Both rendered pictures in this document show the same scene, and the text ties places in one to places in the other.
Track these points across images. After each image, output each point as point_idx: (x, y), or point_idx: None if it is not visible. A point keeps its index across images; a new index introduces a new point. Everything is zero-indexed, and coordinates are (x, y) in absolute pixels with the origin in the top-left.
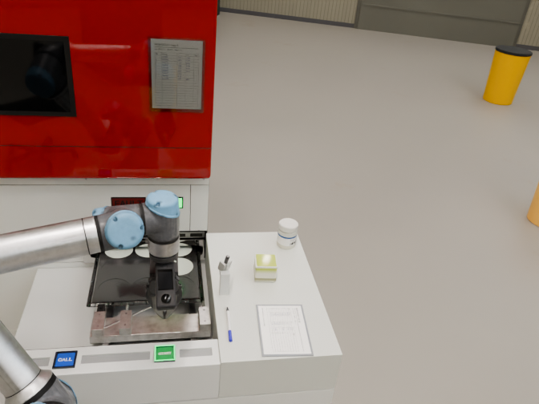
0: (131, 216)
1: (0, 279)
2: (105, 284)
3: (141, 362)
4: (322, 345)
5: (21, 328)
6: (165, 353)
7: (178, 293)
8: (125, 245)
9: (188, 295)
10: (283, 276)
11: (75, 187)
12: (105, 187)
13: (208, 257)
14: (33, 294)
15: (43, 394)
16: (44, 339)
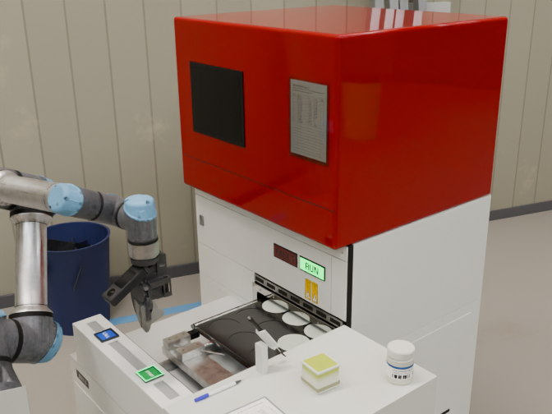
0: (63, 186)
1: (209, 293)
2: (225, 320)
3: (131, 368)
4: None
5: (158, 323)
6: (149, 374)
7: (145, 305)
8: (52, 208)
9: None
10: (336, 397)
11: (253, 222)
12: (270, 230)
13: (306, 342)
14: (198, 308)
15: (21, 316)
16: (156, 337)
